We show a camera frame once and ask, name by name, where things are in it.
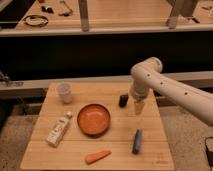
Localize orange round bowl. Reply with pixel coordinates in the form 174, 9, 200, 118
77, 104, 111, 136

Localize small black back object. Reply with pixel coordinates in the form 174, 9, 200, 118
41, 6, 54, 14

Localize black object at edge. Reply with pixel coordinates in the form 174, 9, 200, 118
204, 137, 213, 169

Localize metal frame post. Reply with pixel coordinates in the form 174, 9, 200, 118
166, 0, 185, 29
78, 0, 89, 32

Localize glasses on back table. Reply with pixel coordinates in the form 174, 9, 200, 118
58, 0, 73, 17

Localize metal clamp at left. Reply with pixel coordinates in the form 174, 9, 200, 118
0, 70, 24, 87

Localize beige wooden stick gripper finger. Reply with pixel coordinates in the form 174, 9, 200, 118
134, 100, 145, 115

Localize white bottle with label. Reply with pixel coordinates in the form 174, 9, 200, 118
46, 112, 72, 147

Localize metal frame post right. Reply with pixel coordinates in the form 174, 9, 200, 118
166, 0, 185, 29

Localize metal frame post left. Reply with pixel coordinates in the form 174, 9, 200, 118
78, 0, 89, 32

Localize coiled black cable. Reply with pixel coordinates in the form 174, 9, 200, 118
22, 14, 50, 28

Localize orange carrot piece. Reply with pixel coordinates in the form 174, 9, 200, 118
85, 150, 111, 164

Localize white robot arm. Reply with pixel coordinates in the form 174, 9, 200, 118
130, 57, 213, 127

